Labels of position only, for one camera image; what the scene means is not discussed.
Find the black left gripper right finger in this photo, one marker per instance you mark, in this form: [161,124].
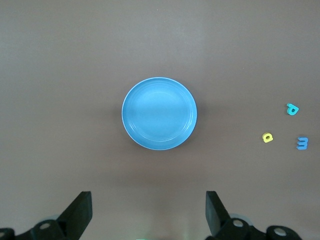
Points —
[215,215]

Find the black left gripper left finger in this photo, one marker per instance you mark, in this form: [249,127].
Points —
[77,215]

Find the yellow letter d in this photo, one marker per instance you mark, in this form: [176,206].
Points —
[264,138]

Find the blue letter E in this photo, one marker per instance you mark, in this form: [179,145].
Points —
[303,143]

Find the teal letter P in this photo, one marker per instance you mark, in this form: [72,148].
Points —
[289,110]

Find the blue plate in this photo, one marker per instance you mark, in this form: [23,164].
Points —
[159,113]

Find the brown table cover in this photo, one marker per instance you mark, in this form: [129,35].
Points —
[62,62]

